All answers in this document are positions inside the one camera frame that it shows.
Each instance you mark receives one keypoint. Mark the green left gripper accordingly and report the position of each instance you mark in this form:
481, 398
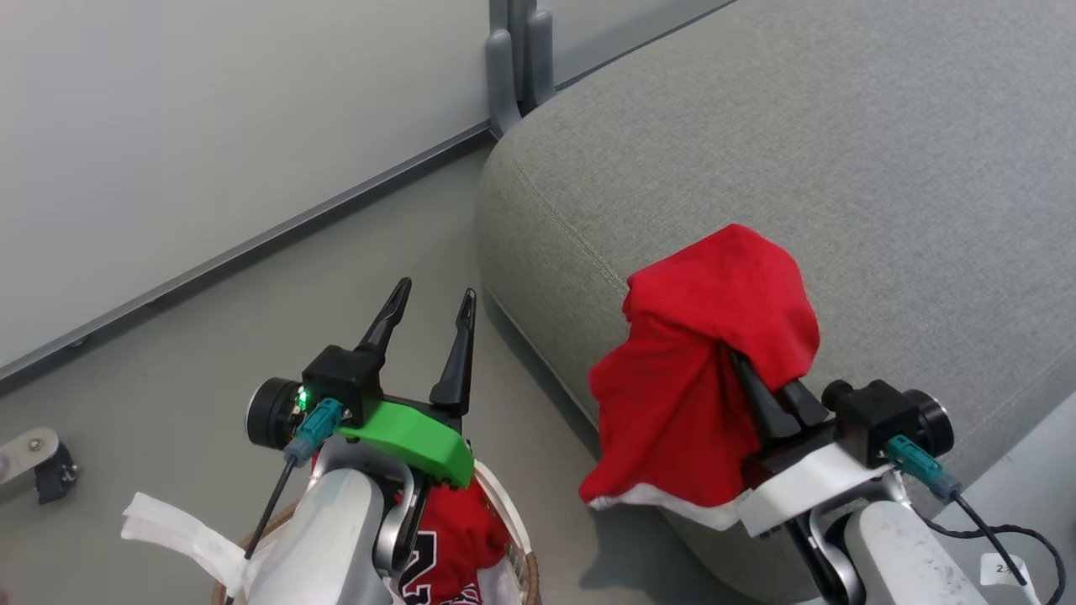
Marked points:
412, 445

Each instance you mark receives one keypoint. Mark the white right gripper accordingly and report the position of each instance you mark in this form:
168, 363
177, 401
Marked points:
807, 487

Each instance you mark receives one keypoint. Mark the red garment with white hem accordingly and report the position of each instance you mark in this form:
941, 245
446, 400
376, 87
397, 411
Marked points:
698, 378

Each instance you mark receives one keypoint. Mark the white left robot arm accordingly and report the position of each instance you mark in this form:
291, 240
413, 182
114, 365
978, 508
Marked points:
324, 538

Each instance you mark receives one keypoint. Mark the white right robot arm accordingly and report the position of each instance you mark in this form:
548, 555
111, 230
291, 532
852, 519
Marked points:
904, 550

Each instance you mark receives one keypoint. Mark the wicker laundry basket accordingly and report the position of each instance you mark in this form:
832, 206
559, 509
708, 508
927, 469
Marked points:
528, 571

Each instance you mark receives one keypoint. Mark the white basket liner cloth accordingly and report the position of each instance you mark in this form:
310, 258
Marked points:
181, 529

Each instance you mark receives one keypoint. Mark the grey fabric sofa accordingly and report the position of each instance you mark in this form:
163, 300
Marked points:
841, 210

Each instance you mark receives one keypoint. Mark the red jersey with number print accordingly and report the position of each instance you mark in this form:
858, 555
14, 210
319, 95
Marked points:
458, 538

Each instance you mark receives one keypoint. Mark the metal caster wheel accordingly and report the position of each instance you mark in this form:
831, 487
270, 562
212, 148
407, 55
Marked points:
38, 466

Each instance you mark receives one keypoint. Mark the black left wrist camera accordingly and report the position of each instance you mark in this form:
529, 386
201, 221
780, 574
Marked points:
336, 382

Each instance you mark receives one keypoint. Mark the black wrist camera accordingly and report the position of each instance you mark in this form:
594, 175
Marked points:
883, 420
336, 382

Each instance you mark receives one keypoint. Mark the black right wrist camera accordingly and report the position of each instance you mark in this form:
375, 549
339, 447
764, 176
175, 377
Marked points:
883, 420

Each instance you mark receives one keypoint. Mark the grey wall baseboard strip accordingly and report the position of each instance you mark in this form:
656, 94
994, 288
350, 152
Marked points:
252, 244

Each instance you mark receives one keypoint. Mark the grey pronged wall stand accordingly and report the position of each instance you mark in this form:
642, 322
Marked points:
521, 59

